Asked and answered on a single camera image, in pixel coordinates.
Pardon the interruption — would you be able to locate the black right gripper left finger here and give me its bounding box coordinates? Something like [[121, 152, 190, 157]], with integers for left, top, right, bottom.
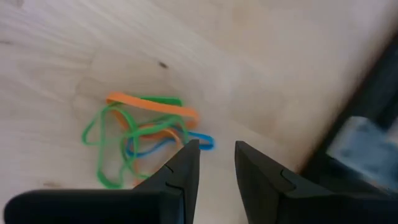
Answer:
[[4, 139, 200, 224]]

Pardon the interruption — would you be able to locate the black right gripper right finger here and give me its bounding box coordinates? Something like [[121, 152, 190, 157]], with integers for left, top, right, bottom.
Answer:
[[234, 141, 398, 224]]

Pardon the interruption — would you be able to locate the blue rubber band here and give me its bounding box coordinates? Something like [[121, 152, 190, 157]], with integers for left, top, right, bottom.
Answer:
[[124, 130, 216, 158]]

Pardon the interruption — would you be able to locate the silver metal bracket plate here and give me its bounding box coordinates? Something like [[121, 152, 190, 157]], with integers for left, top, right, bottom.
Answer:
[[326, 116, 398, 190]]

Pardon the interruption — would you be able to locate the black aluminium table frame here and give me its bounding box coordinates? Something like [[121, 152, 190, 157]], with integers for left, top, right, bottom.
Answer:
[[297, 29, 398, 200]]

